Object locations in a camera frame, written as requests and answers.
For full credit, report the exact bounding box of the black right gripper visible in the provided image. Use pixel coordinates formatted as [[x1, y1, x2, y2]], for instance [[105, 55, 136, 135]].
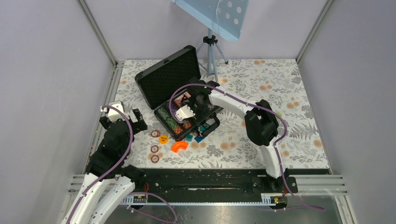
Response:
[[181, 95, 211, 124]]

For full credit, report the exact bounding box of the black all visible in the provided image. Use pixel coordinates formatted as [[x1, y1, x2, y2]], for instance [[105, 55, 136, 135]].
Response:
[[173, 91, 191, 107]]

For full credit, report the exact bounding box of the black poker set case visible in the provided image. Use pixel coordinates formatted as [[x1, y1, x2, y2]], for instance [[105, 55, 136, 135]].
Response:
[[135, 45, 222, 141]]

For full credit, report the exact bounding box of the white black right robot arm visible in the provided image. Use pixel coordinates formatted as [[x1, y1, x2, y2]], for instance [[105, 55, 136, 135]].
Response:
[[173, 83, 293, 194]]

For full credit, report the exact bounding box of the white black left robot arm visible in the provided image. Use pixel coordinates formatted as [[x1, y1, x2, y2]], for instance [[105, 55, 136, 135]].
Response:
[[61, 105, 147, 224]]

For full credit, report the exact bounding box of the green chip row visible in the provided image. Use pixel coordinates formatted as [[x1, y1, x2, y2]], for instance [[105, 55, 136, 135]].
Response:
[[158, 107, 179, 130]]

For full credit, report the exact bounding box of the red yellow chip row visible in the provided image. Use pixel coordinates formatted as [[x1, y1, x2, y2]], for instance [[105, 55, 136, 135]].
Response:
[[173, 121, 191, 135]]

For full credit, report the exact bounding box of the blue toy brick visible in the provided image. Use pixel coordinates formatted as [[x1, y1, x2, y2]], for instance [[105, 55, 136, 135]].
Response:
[[194, 136, 205, 143]]

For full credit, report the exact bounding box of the teal triangular toy block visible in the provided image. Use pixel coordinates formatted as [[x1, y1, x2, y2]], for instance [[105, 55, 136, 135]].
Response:
[[185, 135, 194, 142]]

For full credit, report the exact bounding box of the red poker chip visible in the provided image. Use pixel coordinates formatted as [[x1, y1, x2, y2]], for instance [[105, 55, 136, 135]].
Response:
[[150, 130, 161, 138], [150, 145, 159, 153], [150, 155, 160, 163]]

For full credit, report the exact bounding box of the yellow big blind button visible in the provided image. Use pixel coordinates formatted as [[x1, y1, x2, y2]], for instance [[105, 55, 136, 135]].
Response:
[[158, 135, 169, 144]]

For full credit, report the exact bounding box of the orange curved toy block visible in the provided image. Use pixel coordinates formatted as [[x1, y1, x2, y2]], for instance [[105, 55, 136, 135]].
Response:
[[171, 141, 189, 153]]

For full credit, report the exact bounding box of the floral table mat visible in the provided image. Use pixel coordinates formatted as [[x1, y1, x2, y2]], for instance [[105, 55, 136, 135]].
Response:
[[115, 59, 330, 169]]

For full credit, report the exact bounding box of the blue tripod stand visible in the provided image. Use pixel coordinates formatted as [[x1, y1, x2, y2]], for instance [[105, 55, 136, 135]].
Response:
[[196, 28, 229, 83]]

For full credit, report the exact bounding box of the blue perforated board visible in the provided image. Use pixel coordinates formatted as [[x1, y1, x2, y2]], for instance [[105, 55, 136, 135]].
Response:
[[172, 0, 249, 42]]

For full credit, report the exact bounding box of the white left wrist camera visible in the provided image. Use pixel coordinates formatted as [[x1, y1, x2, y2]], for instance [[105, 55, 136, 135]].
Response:
[[100, 101, 127, 122]]

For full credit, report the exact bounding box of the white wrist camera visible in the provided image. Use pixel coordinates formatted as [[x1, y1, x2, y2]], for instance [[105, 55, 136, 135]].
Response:
[[100, 101, 127, 122], [176, 105, 196, 122]]

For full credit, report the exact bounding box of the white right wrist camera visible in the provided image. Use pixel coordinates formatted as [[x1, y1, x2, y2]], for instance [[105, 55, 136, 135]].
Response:
[[176, 105, 196, 122]]

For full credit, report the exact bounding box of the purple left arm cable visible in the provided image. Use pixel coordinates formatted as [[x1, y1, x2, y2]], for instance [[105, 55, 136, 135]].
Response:
[[65, 105, 177, 224]]

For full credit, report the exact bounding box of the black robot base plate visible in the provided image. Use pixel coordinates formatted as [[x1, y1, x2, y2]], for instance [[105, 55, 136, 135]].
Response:
[[133, 168, 298, 203]]

